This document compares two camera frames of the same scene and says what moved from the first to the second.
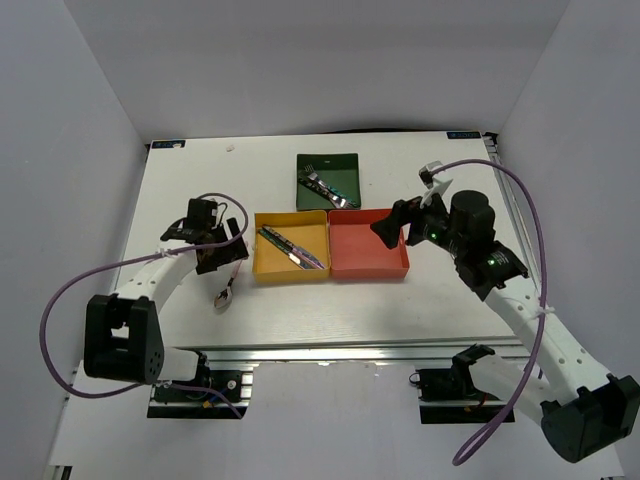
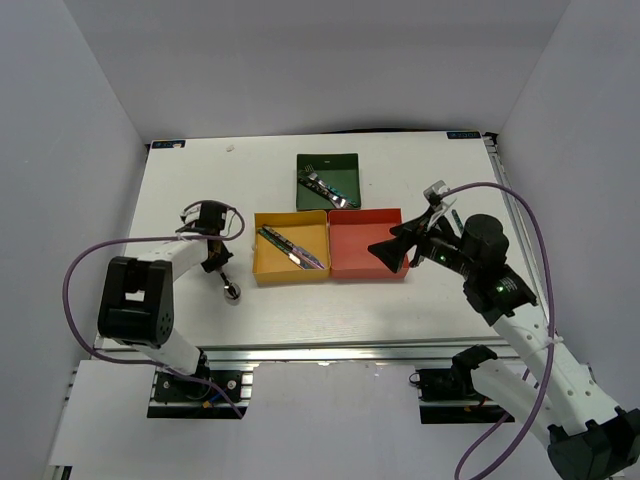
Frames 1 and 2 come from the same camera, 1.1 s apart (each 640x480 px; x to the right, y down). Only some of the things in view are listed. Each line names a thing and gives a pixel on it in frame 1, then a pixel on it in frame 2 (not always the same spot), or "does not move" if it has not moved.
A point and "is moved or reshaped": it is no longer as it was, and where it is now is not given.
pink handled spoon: (224, 298) is moved or reshaped
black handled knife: (292, 246) does not move
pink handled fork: (314, 176) does not move
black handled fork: (317, 188) does not move
